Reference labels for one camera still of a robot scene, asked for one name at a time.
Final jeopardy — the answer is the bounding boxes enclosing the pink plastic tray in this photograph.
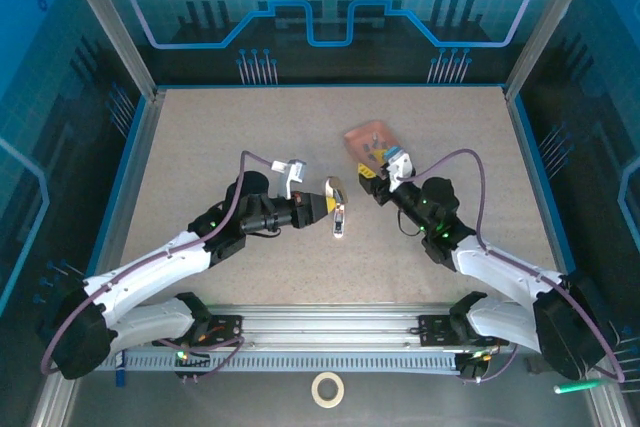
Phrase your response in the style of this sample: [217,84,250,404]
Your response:
[343,119,401,176]

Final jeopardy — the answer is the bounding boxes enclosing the left black controller board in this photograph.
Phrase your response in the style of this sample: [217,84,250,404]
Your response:
[173,344,211,384]

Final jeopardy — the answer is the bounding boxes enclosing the black controller board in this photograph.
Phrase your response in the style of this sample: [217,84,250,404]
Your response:
[173,344,211,384]
[455,346,496,384]

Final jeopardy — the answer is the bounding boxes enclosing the right black controller board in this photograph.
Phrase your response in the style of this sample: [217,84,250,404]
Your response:
[455,346,496,384]

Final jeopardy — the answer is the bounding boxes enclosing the masking tape roll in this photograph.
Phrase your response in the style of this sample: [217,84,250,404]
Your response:
[310,371,346,409]

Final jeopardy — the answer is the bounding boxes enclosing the green pen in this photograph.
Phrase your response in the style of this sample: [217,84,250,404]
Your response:
[553,379,601,395]

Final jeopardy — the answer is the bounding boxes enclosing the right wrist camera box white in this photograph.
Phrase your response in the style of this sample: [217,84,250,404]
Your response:
[382,145,416,193]

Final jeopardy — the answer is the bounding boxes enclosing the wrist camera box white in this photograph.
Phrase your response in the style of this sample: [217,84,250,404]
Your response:
[269,158,307,201]
[382,145,416,193]

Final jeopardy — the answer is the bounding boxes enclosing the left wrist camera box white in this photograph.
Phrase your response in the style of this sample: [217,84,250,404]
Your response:
[269,158,307,201]

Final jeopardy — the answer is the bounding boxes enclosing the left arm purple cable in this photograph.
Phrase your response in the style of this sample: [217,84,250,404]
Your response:
[40,149,279,384]

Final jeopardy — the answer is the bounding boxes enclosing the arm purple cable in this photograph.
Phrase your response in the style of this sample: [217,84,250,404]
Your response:
[40,149,279,384]
[412,147,626,386]

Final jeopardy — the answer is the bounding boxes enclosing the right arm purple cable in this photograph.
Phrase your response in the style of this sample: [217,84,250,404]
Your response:
[412,147,626,386]

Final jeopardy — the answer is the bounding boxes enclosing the aluminium mounting rail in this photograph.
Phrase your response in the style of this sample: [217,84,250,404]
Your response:
[99,302,551,354]

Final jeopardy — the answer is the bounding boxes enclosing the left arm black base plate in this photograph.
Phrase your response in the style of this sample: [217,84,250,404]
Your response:
[197,314,245,348]

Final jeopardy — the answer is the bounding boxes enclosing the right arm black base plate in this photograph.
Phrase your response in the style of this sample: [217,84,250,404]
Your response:
[418,314,506,348]

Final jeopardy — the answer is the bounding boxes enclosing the slotted grey cable duct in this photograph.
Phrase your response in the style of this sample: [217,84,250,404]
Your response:
[94,352,464,374]

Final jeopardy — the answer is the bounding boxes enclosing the aluminium frame post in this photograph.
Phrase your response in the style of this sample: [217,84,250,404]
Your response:
[54,0,159,101]
[503,0,604,101]

